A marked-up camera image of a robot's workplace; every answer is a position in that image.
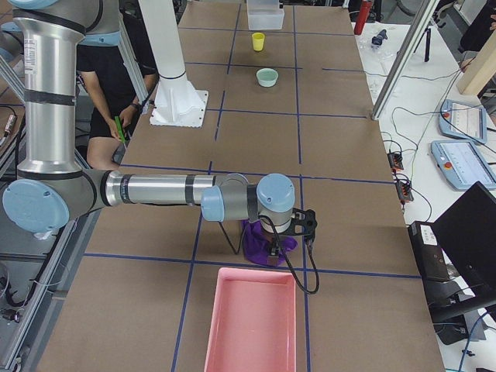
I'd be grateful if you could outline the white camera mast stand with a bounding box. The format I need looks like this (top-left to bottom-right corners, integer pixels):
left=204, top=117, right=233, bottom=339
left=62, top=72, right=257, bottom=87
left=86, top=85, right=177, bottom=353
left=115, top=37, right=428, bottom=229
left=139, top=0, right=208, bottom=128

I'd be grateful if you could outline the blue teach pendant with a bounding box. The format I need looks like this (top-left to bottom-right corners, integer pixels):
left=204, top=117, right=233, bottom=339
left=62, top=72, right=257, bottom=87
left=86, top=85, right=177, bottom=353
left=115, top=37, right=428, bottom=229
left=439, top=99, right=487, bottom=144
left=430, top=139, right=495, bottom=191

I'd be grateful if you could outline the red water bottle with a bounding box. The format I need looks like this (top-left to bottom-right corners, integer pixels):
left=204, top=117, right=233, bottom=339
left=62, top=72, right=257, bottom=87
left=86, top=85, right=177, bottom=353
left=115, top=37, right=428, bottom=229
left=353, top=0, right=372, bottom=36

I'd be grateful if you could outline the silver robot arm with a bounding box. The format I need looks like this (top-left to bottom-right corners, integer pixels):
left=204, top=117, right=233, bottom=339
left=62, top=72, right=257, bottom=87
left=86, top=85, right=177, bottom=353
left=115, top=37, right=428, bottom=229
left=2, top=1, right=298, bottom=237

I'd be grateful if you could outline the wooden beam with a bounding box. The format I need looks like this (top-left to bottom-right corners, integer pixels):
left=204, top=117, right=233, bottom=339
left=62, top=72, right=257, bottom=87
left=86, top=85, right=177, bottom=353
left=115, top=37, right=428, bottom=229
left=456, top=33, right=496, bottom=95

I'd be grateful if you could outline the far blue teach pendant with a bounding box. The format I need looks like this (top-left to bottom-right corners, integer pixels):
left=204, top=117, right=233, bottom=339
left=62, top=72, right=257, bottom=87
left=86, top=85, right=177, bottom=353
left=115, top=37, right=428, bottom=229
left=439, top=99, right=487, bottom=144

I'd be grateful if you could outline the green marker pen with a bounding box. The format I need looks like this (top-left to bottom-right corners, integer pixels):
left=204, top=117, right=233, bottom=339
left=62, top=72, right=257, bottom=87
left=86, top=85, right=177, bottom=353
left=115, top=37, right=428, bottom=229
left=114, top=115, right=126, bottom=146

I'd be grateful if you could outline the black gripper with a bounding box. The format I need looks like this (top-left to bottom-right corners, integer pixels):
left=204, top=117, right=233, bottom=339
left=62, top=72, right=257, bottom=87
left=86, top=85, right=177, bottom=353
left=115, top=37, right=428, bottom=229
left=263, top=229, right=284, bottom=267

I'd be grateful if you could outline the aluminium frame post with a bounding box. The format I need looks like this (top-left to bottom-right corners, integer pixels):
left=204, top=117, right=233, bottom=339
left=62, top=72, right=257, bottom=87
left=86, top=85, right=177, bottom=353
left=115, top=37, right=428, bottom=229
left=371, top=0, right=439, bottom=120

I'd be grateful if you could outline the yellow plastic cup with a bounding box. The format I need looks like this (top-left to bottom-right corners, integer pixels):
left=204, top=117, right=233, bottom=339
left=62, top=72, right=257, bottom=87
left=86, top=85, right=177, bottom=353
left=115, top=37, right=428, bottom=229
left=251, top=32, right=265, bottom=52

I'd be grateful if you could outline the mint green bowl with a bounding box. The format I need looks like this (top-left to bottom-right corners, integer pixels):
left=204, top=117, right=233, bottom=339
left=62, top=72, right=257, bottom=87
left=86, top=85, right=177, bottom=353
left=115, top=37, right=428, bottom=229
left=256, top=68, right=279, bottom=88

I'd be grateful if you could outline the translucent white plastic bin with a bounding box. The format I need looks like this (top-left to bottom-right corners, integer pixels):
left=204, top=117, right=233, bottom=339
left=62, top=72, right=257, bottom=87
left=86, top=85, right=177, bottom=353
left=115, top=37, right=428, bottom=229
left=246, top=0, right=284, bottom=30

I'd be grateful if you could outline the folded navy umbrella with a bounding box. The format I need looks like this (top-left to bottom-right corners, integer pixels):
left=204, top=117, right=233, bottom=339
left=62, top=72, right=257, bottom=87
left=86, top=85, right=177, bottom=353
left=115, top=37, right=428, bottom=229
left=371, top=29, right=388, bottom=47

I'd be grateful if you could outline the near blue teach pendant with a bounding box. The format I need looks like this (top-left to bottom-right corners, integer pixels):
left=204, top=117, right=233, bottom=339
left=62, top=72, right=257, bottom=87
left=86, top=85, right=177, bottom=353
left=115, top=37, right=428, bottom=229
left=430, top=139, right=495, bottom=191

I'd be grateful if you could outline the seated person in black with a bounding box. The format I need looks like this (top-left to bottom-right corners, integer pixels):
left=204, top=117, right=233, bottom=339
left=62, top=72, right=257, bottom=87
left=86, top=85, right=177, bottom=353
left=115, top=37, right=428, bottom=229
left=75, top=11, right=160, bottom=170

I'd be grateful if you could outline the black mini computer box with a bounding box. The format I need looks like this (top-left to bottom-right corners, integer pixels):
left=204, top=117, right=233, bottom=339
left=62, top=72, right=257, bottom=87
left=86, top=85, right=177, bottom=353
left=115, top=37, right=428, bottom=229
left=408, top=221, right=450, bottom=282

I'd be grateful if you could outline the pink plastic bin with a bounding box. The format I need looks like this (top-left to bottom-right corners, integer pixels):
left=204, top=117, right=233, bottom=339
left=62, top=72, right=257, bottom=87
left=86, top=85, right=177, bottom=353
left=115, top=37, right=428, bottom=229
left=204, top=267, right=297, bottom=371

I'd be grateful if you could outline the black monitor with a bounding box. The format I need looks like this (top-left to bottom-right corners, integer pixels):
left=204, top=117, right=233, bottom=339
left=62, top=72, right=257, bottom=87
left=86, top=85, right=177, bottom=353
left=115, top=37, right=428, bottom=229
left=432, top=181, right=495, bottom=305

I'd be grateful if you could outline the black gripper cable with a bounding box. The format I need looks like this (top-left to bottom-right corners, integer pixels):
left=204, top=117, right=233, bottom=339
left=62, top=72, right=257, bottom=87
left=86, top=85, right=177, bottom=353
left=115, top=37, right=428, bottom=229
left=261, top=215, right=320, bottom=296

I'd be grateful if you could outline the purple microfiber cloth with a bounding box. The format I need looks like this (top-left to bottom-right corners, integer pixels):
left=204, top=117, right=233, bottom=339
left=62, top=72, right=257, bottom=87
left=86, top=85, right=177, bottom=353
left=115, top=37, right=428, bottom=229
left=241, top=220, right=284, bottom=266

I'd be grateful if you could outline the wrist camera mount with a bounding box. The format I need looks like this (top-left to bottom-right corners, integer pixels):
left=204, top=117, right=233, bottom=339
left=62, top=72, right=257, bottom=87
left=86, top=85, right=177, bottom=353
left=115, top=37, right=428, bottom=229
left=286, top=208, right=318, bottom=240

